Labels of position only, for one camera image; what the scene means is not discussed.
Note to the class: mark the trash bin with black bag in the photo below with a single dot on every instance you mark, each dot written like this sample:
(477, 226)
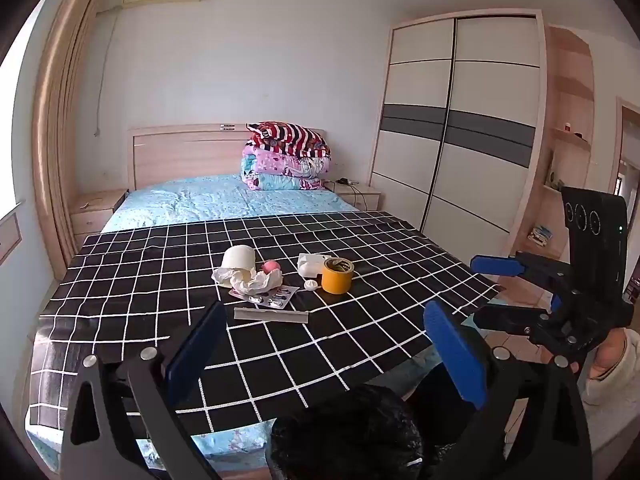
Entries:
(345, 430)

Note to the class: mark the white sliding door wardrobe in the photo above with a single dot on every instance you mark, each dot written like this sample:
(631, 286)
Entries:
(450, 125)

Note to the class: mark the striped folded blanket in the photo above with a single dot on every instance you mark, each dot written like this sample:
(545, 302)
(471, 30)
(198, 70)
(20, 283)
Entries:
(285, 137)

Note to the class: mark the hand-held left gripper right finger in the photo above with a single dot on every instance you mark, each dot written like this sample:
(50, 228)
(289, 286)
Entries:
(457, 355)

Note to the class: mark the wooden door frame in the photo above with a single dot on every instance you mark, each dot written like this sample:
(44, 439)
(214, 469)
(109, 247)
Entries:
(620, 150)

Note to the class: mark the yellow tape roll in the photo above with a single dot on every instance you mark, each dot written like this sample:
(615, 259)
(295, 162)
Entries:
(336, 280)

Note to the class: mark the black checked tablecloth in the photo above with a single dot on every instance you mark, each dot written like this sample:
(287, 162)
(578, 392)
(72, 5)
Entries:
(350, 340)

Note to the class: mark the light blue folded blanket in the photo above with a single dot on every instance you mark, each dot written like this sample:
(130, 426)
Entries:
(277, 181)

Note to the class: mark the wooden headboard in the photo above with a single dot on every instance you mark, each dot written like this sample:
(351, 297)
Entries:
(190, 155)

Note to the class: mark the small pink ball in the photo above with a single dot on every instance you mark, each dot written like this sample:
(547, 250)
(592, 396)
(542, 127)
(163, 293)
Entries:
(272, 266)

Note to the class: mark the wooden nightstand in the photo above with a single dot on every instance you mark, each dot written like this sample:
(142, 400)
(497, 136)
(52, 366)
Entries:
(362, 195)
(92, 215)

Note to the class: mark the black charger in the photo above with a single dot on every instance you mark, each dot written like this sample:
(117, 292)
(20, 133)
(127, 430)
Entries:
(346, 181)

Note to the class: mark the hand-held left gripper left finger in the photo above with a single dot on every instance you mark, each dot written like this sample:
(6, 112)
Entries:
(195, 350)

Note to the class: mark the white toilet paper roll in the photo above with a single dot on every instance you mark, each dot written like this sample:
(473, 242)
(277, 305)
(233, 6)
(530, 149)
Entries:
(238, 258)

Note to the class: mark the silver blister pack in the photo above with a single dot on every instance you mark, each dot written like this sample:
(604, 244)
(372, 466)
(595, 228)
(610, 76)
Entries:
(270, 299)

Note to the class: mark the blue floral bed sheet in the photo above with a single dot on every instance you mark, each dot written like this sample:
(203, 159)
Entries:
(210, 200)

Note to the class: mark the wooden window frame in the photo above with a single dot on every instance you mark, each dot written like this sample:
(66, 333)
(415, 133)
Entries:
(60, 135)

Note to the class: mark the small white cap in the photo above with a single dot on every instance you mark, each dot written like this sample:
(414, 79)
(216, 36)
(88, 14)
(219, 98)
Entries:
(312, 286)

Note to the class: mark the person's right forearm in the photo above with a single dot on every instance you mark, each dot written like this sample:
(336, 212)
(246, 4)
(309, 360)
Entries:
(620, 370)

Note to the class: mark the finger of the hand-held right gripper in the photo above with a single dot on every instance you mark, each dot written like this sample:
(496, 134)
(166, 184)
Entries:
(492, 265)
(505, 321)

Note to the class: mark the pink printed folded blanket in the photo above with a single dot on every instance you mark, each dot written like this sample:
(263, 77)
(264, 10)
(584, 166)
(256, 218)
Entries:
(280, 162)

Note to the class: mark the white plastic container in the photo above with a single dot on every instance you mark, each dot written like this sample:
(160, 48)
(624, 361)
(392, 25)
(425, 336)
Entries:
(310, 265)

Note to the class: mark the wooden corner shelf unit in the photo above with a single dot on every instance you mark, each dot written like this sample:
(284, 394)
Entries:
(565, 110)

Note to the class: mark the crumpled white tissue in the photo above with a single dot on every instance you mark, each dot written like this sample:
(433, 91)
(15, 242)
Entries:
(245, 282)

